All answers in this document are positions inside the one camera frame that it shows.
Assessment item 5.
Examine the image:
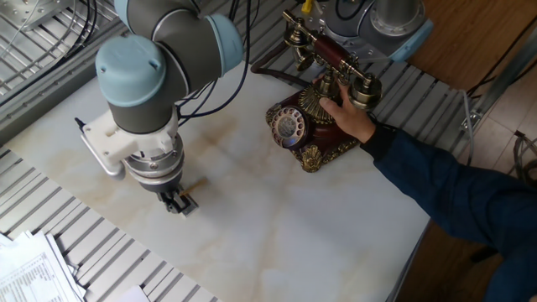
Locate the grey floor cable bundle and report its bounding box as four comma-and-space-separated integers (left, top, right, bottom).
511, 129, 537, 188

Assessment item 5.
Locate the aluminium frame post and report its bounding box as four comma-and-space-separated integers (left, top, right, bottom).
459, 24, 537, 131

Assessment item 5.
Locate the metal bracket plate with holes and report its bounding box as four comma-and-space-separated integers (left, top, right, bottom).
0, 0, 72, 33

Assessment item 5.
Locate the black cable bundle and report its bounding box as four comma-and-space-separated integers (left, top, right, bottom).
0, 0, 102, 108

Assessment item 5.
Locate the person's bare hand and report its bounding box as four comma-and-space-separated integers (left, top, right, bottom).
318, 81, 378, 145

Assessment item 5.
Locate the forearm in dark blue sleeve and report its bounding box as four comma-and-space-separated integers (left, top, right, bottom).
359, 121, 537, 302

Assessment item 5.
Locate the white plastic wrist mount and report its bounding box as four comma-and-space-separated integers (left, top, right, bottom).
75, 107, 180, 181

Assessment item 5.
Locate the dark braided phone cord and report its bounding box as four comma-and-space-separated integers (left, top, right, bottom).
250, 39, 311, 89

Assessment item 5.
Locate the brass and red phone handset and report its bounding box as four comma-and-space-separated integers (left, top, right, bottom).
281, 10, 383, 112

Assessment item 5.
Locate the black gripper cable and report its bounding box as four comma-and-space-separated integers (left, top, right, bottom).
175, 0, 255, 127

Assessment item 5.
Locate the stack of printed paper sheets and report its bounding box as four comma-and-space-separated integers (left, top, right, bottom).
0, 229, 87, 302

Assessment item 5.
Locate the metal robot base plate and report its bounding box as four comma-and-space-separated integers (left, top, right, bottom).
305, 8, 398, 66

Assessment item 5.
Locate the thin wooden stick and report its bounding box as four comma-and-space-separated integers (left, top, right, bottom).
180, 177, 209, 196

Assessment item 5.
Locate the white cable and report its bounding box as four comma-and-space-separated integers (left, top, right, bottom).
459, 90, 475, 167

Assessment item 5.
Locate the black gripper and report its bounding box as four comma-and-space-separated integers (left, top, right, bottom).
142, 174, 198, 216

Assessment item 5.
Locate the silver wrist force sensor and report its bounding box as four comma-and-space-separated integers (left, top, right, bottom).
123, 133, 185, 188

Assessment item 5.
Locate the glossy marble pattern board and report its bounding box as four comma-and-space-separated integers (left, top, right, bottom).
3, 62, 431, 302

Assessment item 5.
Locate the blank white paper sheet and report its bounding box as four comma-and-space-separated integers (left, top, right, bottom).
104, 284, 152, 302

